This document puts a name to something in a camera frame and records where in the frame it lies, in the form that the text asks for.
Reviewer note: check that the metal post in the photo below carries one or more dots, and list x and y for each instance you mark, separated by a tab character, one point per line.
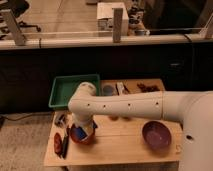
117	24
13	27

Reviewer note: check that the white cardboard box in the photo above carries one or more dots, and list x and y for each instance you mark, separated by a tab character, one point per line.
105	13

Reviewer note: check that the green plastic tray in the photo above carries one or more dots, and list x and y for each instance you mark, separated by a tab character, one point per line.
64	87

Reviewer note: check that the black utensil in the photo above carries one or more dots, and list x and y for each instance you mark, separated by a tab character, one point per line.
65	143

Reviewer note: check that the dark brown grape bunch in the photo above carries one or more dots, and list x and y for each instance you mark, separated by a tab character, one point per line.
145	88

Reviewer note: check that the wooden table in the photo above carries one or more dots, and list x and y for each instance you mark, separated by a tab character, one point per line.
115	142

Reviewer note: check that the dark red spoon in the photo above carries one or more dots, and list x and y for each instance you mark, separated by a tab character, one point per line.
57	144

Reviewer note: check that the left metal post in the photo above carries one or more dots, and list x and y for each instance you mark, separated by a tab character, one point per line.
13	27

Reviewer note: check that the red bowl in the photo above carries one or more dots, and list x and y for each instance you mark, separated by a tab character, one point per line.
86	141

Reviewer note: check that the purple bowl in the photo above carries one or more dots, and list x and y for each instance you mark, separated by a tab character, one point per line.
156	135

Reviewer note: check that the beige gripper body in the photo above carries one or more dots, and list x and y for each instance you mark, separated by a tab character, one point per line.
89	129

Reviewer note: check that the white rectangular box item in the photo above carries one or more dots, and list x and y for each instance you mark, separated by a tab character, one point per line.
120	88

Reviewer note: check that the blue sponge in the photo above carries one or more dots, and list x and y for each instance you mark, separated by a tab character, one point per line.
80	133

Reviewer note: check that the middle metal post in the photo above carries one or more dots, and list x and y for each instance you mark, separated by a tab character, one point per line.
117	24

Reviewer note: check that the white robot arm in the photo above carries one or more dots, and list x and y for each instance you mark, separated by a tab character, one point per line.
193	109

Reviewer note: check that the blue cup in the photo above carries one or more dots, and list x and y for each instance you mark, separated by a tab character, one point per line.
108	90

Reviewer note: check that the black office chair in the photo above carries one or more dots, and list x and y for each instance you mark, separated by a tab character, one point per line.
18	8

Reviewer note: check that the black handled tool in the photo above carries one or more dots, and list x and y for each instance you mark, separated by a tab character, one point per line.
126	90

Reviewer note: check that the yellow round fruit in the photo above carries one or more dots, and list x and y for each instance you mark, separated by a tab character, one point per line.
113	118

